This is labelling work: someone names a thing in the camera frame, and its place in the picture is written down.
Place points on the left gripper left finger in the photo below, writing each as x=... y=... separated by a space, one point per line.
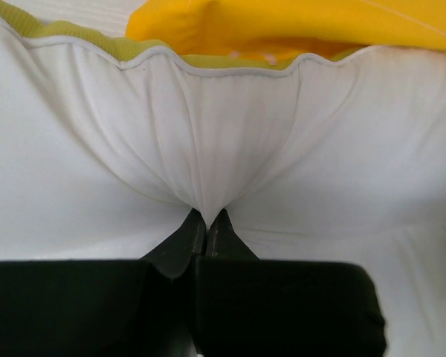
x=99 y=307

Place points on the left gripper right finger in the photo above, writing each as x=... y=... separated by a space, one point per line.
x=246 y=306

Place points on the yellow pikachu pillowcase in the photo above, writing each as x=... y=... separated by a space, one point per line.
x=280 y=30

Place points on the white pillow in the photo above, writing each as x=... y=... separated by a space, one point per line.
x=107 y=144

